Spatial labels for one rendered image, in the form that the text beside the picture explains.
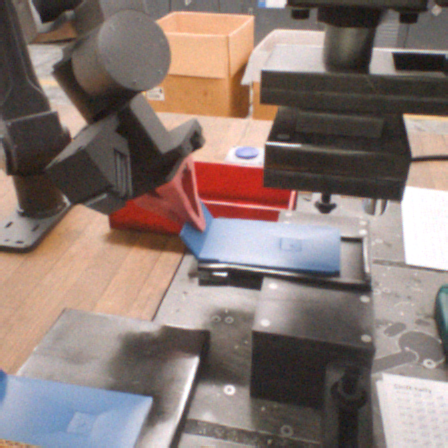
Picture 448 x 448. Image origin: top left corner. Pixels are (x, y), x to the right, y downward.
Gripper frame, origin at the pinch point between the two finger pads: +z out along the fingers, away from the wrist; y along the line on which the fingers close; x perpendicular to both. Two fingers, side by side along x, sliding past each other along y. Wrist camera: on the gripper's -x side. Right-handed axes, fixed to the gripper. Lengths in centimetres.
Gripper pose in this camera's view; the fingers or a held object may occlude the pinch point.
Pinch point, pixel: (197, 224)
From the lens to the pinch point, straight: 52.1
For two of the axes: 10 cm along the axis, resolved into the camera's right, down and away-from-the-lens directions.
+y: 8.4, -3.4, -4.3
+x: 1.9, -5.6, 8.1
